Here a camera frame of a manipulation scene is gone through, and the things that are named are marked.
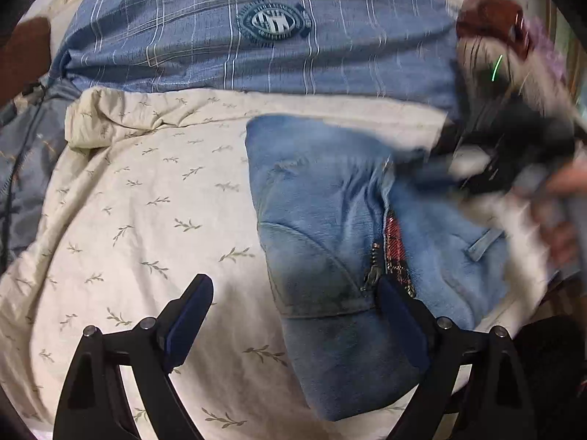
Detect reddish brown object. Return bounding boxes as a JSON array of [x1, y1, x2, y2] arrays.
[[456, 0, 535, 60]]

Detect person's right hand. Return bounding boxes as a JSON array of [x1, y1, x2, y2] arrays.
[[536, 165, 587, 276]]

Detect cream leaf-print garment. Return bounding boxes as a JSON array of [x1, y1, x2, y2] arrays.
[[0, 87, 565, 440]]

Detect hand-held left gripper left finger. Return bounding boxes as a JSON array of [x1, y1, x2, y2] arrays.
[[52, 274, 214, 440]]

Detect light blue denim pants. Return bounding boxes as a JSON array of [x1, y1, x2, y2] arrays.
[[245, 114, 551, 422]]

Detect purple cloth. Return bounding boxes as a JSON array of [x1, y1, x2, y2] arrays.
[[525, 16, 567, 83]]

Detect blue plaid shirt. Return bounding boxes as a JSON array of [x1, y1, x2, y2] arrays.
[[48, 0, 464, 111]]

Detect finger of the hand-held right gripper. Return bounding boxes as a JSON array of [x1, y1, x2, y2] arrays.
[[390, 147, 459, 191]]

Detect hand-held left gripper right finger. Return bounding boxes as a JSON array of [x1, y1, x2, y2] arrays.
[[378, 276, 539, 440]]

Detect grey-blue zippered garment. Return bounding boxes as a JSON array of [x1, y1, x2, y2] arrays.
[[0, 78, 88, 267]]

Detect dark cloth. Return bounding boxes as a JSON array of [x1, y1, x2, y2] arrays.
[[516, 314, 587, 427]]

